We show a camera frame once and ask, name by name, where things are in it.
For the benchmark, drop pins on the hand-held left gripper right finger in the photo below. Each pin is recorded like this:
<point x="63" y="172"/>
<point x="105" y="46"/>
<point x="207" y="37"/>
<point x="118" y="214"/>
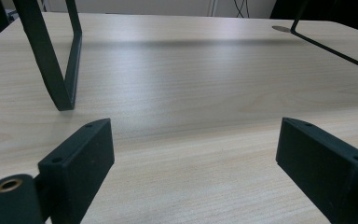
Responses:
<point x="320" y="165"/>

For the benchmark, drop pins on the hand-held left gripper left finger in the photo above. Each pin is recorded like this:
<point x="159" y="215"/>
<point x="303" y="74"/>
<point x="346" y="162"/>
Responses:
<point x="80" y="168"/>

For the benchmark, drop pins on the thin black metal stand leg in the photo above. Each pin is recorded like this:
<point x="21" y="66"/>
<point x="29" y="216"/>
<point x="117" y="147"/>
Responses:
<point x="329" y="46"/>

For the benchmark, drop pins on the grey round desk grommet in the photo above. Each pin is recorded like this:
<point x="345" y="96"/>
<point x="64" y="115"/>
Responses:
<point x="281" y="29"/>

